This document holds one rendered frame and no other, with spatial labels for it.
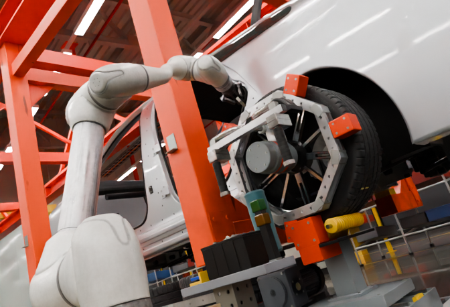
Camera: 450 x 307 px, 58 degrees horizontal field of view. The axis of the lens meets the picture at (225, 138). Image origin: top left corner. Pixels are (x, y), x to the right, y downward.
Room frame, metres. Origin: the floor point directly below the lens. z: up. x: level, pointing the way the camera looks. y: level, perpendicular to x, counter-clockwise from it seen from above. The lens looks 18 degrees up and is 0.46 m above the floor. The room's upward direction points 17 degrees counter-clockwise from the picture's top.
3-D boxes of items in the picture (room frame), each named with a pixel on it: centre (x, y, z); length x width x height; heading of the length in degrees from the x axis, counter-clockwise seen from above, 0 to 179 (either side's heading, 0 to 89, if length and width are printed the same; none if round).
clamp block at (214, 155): (1.69, 0.05, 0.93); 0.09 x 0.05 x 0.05; 141
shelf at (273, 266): (1.55, 0.11, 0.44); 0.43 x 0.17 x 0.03; 51
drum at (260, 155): (1.68, -0.17, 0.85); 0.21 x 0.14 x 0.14; 141
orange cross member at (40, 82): (4.30, 0.82, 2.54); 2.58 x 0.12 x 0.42; 141
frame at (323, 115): (1.74, -0.21, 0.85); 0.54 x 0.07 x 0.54; 51
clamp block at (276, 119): (1.47, -0.21, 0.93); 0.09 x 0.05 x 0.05; 141
